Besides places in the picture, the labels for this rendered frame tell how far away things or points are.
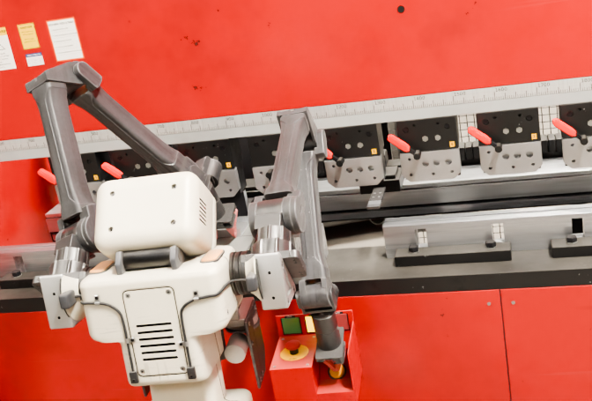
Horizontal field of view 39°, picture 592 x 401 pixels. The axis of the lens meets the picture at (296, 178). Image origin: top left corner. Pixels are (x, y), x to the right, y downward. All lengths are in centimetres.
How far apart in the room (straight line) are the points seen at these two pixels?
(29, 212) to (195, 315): 154
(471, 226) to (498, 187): 27
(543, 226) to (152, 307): 109
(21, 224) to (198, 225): 148
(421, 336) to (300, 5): 91
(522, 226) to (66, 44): 130
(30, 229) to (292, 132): 136
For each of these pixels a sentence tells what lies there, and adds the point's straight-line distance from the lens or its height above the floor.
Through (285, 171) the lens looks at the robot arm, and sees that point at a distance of 180.
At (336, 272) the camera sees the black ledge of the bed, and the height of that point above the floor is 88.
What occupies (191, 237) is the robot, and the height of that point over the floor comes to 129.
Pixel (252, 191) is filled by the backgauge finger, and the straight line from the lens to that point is 255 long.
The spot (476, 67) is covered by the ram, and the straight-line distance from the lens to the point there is 210.
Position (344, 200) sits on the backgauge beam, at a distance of 255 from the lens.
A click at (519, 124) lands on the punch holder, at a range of 214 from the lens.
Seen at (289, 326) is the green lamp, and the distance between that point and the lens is 219.
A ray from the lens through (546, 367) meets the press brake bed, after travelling 231.
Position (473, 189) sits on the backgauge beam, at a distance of 250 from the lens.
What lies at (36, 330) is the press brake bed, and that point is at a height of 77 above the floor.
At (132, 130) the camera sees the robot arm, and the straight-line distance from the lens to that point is 204.
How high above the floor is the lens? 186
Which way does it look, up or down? 19 degrees down
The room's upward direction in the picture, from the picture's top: 10 degrees counter-clockwise
